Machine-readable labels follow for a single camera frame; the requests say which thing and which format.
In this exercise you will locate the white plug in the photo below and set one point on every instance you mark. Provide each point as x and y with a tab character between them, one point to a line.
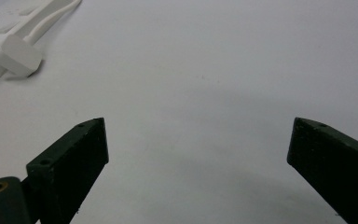
18	56

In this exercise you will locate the white power strip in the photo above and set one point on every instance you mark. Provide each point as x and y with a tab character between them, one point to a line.
0	34

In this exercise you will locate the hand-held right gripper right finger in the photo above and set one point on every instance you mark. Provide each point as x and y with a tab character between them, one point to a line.
335	165

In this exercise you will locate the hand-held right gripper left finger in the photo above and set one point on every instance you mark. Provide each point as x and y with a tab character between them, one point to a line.
70	168

